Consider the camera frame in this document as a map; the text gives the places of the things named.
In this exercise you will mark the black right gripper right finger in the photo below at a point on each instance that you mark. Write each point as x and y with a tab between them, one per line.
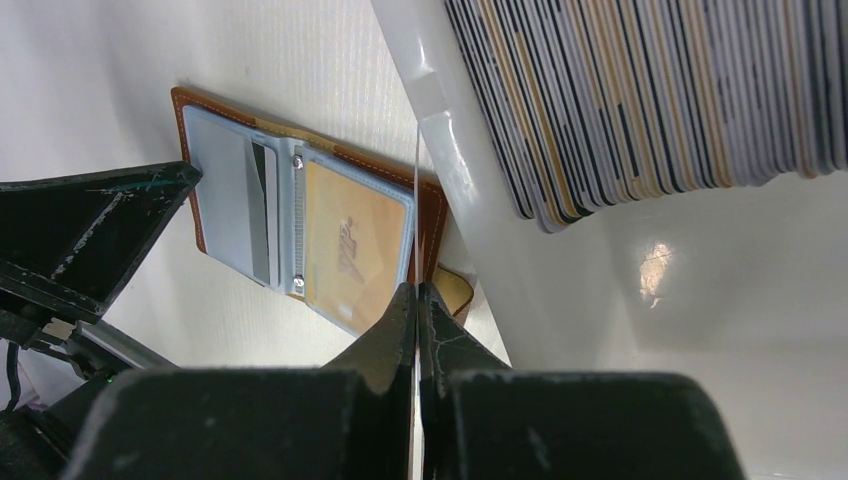
485	420

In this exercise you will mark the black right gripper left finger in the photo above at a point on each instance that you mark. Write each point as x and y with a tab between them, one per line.
348	419

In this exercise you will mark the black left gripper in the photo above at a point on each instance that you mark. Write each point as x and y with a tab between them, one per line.
71	244

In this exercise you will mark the silver VIP credit card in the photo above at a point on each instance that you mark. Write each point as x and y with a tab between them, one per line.
418	440

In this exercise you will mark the gold credit card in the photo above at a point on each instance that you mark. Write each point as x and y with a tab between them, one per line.
357	244

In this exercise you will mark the brown leather card holder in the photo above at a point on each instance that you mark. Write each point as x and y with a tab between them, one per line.
290	150

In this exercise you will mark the clear acrylic card box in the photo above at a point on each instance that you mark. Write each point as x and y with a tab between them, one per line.
742	289

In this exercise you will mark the stack of white cards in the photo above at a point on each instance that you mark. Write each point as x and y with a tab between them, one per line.
592	104

